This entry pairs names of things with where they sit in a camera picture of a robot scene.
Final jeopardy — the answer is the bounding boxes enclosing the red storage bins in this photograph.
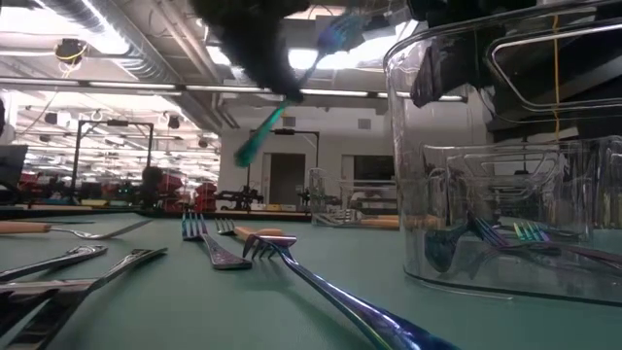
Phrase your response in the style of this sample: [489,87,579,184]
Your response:
[157,172,219,213]

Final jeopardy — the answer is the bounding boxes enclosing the black frame stand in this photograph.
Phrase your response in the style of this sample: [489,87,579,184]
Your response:
[246,127,321,211]
[71,119,156,205]

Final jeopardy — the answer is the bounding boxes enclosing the green table mat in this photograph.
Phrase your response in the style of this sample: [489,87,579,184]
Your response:
[0,213,622,350]

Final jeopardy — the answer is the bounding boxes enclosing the black metal fork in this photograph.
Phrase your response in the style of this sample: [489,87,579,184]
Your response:
[0,246,169,350]

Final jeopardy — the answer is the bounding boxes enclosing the orange extension cord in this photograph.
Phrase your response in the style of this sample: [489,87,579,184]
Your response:
[552,14,563,142]

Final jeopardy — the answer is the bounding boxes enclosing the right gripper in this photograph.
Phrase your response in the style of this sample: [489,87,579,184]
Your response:
[406,0,540,109]

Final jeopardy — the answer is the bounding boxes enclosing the person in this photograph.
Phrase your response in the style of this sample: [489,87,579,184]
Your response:
[140,165,164,210]

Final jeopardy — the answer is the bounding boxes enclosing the long ceiling light strip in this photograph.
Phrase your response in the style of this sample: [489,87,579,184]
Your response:
[0,77,467,101]

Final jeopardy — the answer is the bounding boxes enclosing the silver utensil handle left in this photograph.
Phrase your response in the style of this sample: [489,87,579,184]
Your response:
[0,244,110,284]

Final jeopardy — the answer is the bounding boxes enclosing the clear plastic bin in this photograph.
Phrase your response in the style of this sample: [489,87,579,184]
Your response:
[383,0,622,307]
[308,167,405,230]
[427,138,622,239]

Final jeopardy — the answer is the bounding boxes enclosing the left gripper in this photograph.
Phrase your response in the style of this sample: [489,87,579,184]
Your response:
[189,0,312,103]

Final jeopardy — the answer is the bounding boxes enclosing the ceiling cable reel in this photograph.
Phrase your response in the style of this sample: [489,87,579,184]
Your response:
[52,37,89,67]

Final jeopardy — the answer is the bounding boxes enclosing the black table frame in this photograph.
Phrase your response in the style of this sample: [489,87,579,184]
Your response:
[0,206,312,223]

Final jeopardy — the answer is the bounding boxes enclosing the dark monitor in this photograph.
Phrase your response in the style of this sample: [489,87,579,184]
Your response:
[0,144,29,186]

